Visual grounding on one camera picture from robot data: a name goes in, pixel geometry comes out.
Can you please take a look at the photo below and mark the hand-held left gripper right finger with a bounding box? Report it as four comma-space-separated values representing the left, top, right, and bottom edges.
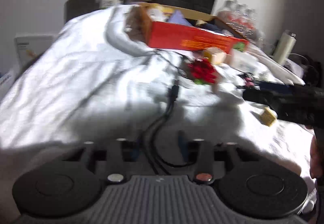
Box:
177, 130, 252, 185

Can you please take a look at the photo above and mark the purple cloth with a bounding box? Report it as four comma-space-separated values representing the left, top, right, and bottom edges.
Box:
168, 10, 193, 26

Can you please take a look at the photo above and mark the black cable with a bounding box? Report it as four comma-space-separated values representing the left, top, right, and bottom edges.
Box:
140, 49, 199, 175

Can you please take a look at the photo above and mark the pack of water bottles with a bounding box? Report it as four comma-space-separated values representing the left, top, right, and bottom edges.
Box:
215, 0, 264, 43

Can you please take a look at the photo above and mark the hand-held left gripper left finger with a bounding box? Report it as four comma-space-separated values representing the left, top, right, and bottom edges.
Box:
61, 138, 138, 184

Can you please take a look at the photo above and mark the person's right hand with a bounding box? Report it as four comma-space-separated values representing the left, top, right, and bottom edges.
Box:
309, 135, 324, 180

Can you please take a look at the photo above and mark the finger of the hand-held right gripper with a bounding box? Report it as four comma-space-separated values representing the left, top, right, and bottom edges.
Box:
242, 89, 279, 110
253, 81, 305, 93

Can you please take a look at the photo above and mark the dark square box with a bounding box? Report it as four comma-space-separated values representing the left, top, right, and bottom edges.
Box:
64, 0, 100, 23

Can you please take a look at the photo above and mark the clear plastic case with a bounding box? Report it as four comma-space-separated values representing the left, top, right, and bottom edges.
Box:
228, 48, 259, 73

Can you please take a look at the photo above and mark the small pink clip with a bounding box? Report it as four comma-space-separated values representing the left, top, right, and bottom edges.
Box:
242, 74, 256, 88

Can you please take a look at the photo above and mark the white plastic bottle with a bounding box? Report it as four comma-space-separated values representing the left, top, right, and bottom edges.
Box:
272, 30, 297, 66

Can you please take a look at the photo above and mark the small yellow box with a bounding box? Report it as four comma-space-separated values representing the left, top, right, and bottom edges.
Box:
259, 106, 278, 127

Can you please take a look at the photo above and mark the white carton box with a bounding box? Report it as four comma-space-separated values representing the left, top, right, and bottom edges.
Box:
14, 33, 55, 68

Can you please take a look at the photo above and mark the red rose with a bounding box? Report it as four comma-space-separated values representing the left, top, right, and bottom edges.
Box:
187, 58, 220, 86

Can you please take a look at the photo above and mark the yellow and white sponge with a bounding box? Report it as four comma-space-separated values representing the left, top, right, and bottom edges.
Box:
204, 47, 227, 65

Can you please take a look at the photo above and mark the red cardboard box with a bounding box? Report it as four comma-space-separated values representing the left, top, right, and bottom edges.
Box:
126, 3, 250, 54

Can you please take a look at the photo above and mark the white terry towel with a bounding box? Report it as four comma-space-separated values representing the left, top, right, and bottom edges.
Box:
0, 4, 320, 190

